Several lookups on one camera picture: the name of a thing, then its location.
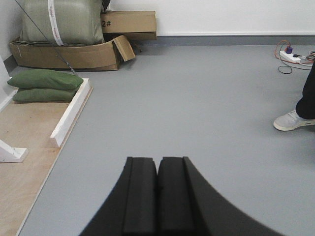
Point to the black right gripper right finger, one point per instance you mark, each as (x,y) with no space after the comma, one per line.
(188,205)

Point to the olive green woven sack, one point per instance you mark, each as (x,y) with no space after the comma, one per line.
(62,22)

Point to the lower green sandbag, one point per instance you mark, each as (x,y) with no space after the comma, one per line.
(43,95)

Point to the white power strip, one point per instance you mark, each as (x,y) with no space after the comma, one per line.
(288,56)

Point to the black jacket on sack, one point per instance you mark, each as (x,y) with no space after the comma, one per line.
(105,4)

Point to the closed long cardboard box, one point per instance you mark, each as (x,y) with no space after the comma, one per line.
(136,25)

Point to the seated person in black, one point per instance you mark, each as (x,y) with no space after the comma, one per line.
(304,112)

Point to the plywood base board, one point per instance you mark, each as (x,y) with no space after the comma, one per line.
(21,183)

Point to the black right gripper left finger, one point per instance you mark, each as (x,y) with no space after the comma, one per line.
(130,209)

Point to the white wooden door frame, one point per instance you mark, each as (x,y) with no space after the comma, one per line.
(31,124)

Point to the green sandbag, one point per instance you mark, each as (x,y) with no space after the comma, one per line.
(44,78)
(43,95)

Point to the open flat cardboard box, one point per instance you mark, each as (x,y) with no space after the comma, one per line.
(99,57)

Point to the upper green sandbag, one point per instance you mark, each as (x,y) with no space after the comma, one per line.
(44,78)

